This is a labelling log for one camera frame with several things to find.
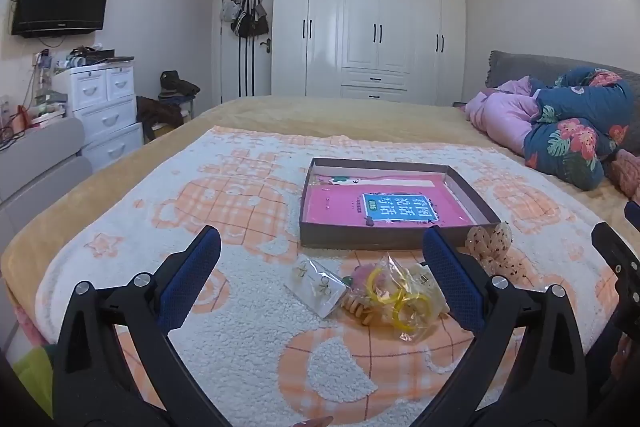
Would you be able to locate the orange white checked blanket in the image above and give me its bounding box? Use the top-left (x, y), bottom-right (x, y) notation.
top-left (35, 126), bottom-right (623, 427)

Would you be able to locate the white plastic drawer cabinet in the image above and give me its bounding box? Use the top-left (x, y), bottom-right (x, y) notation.
top-left (54, 59), bottom-right (146, 170)

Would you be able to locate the cluttered shelf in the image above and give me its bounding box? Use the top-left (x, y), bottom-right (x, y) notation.
top-left (30, 51), bottom-right (71, 128)

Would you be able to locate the pink knitted pillow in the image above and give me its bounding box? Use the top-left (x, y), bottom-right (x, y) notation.
top-left (607, 149), bottom-right (640, 202)

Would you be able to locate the black hanging bag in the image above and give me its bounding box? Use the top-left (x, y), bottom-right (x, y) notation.
top-left (250, 0), bottom-right (270, 36)
top-left (231, 0), bottom-right (254, 39)

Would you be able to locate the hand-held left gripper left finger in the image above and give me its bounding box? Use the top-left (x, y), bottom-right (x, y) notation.
top-left (52, 225), bottom-right (236, 427)

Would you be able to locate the bed with beige sheet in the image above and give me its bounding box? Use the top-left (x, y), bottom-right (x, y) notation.
top-left (0, 96), bottom-right (640, 427)

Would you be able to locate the bag of yellow rings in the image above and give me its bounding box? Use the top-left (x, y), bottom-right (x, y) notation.
top-left (350, 252), bottom-right (451, 342)

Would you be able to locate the brown clothes pile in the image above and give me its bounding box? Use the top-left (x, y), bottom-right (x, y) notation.
top-left (136, 96), bottom-right (185, 142)

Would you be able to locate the stool with dark clothes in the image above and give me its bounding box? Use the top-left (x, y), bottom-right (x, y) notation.
top-left (159, 70), bottom-right (201, 124)

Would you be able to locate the white built-in wardrobe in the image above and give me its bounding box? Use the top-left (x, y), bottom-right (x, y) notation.
top-left (199, 0), bottom-right (467, 106)

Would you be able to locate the grey sofa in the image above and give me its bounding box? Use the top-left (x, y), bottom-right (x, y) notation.
top-left (0, 117), bottom-right (93, 253)

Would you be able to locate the pink quilt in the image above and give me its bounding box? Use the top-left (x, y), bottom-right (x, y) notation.
top-left (465, 76), bottom-right (546, 158)

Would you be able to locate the black set-top box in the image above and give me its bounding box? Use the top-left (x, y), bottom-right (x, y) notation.
top-left (75, 49), bottom-right (135, 63)

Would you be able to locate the green cloth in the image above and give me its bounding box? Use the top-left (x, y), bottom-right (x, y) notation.
top-left (12, 347), bottom-right (54, 418)

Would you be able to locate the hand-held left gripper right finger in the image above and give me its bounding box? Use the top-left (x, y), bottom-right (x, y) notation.
top-left (421, 225), bottom-right (603, 427)

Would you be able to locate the pink book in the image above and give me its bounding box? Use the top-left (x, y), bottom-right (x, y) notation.
top-left (306, 173), bottom-right (475, 228)

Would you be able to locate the blue floral quilt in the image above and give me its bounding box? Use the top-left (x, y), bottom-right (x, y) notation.
top-left (522, 67), bottom-right (636, 192)

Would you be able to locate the white room door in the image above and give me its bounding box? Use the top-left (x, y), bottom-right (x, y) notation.
top-left (212, 0), bottom-right (276, 104)

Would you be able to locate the pink pompom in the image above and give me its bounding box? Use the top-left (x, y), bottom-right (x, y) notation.
top-left (351, 266), bottom-right (383, 300)

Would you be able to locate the earring card packet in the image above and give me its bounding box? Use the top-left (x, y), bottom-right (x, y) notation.
top-left (284, 257), bottom-right (351, 319)

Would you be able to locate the beige hair claw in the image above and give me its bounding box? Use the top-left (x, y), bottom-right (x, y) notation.
top-left (342, 299), bottom-right (373, 325)

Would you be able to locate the brown cardboard box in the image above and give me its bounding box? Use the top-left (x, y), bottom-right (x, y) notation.
top-left (299, 157), bottom-right (502, 251)

